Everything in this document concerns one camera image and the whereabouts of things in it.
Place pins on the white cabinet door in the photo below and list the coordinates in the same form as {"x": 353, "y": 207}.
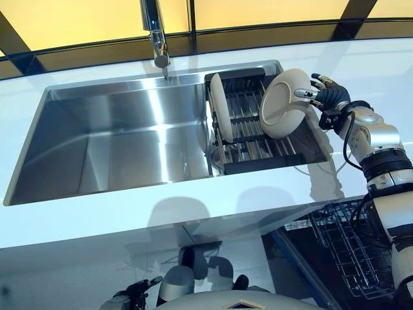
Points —
{"x": 96, "y": 243}
{"x": 226, "y": 231}

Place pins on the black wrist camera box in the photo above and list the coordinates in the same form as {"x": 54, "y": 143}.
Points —
{"x": 329, "y": 120}

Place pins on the cream ceramic bowl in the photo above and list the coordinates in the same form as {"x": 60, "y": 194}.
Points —
{"x": 280, "y": 109}

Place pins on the dark window frame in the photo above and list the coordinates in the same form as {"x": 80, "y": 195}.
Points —
{"x": 193, "y": 19}

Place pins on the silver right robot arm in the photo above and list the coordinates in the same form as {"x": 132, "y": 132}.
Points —
{"x": 384, "y": 135}

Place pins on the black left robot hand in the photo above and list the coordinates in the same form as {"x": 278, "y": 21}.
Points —
{"x": 137, "y": 295}

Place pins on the stainless steel sink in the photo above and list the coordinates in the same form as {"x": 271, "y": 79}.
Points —
{"x": 113, "y": 135}

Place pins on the black sink drying rack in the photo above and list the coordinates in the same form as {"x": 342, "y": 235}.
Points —
{"x": 264, "y": 163}

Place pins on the robot leg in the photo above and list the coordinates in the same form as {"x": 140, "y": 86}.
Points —
{"x": 177, "y": 282}
{"x": 222, "y": 271}

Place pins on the robot left leg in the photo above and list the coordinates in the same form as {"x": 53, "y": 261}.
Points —
{"x": 177, "y": 282}

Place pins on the robot right leg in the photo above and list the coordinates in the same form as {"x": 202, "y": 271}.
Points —
{"x": 222, "y": 271}

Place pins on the chrome kitchen faucet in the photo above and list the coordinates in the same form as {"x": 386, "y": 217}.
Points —
{"x": 158, "y": 35}

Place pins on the cream round plate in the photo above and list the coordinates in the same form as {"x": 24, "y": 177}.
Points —
{"x": 221, "y": 106}

